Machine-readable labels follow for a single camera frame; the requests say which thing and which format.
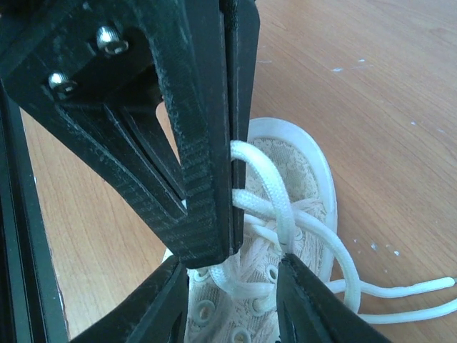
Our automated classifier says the white lace sneaker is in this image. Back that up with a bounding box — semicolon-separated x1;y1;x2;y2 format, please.
184;117;456;342

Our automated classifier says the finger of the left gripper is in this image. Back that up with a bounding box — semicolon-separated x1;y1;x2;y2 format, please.
28;1;230;269
219;1;260;254

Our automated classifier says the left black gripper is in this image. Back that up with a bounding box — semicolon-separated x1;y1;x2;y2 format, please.
1;1;161;115

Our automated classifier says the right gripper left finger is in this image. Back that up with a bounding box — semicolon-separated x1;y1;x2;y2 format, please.
72;256;189;343

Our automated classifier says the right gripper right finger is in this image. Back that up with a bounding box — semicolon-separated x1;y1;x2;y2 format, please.
276;254;389;343

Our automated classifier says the black aluminium frame rail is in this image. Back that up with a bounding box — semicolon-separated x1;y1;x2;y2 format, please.
1;91;68;342

